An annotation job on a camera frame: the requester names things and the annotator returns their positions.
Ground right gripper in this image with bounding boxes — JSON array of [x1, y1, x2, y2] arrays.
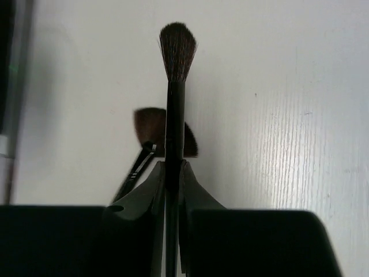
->
[[0, 160, 347, 277]]

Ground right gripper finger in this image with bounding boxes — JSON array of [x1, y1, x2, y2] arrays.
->
[[180, 160, 226, 276]]

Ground fan makeup brush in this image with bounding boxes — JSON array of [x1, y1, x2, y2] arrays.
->
[[111, 107, 199, 203]]

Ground long black makeup brush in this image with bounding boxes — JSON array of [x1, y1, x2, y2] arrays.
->
[[159, 22, 197, 276]]

